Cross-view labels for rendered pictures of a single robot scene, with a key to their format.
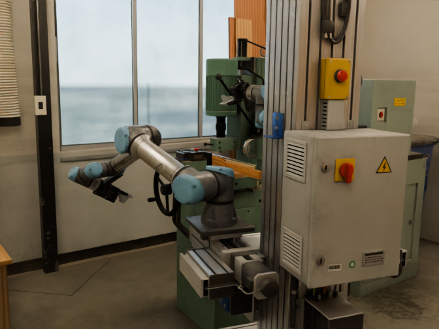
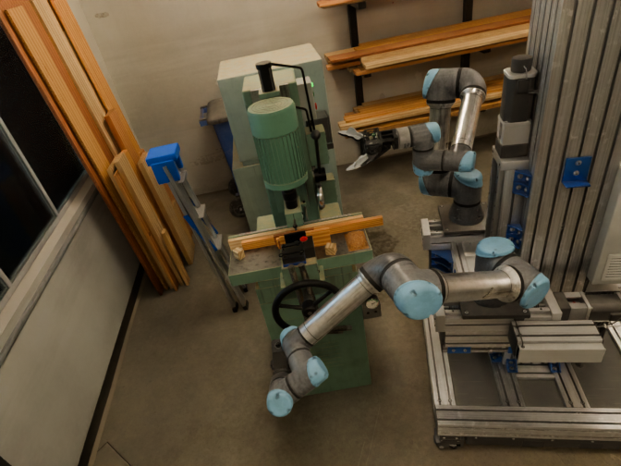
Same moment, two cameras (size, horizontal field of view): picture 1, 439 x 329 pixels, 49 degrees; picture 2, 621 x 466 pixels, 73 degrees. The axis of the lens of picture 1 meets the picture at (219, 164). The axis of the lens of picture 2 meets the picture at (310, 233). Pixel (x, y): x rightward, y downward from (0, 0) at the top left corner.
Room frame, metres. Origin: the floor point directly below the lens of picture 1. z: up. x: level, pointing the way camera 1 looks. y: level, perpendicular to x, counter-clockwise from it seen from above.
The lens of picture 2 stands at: (1.80, 1.22, 1.99)
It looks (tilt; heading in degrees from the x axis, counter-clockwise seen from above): 35 degrees down; 304
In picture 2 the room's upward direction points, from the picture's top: 11 degrees counter-clockwise
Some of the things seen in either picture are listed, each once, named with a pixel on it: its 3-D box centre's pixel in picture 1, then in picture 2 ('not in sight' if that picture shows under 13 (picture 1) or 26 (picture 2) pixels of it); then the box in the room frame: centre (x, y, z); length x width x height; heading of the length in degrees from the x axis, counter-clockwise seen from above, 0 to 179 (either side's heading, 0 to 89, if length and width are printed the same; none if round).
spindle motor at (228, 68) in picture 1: (221, 87); (278, 144); (2.69, 0.00, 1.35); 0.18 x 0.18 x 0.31
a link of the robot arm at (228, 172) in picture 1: (218, 181); (494, 258); (1.90, 0.00, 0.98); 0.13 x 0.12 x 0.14; 137
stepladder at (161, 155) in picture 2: not in sight; (204, 234); (3.56, -0.24, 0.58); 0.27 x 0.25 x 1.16; 36
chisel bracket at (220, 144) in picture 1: (223, 145); (294, 213); (2.70, -0.02, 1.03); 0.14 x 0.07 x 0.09; 123
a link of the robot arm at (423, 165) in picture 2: (264, 116); (427, 159); (2.18, -0.20, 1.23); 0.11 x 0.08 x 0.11; 2
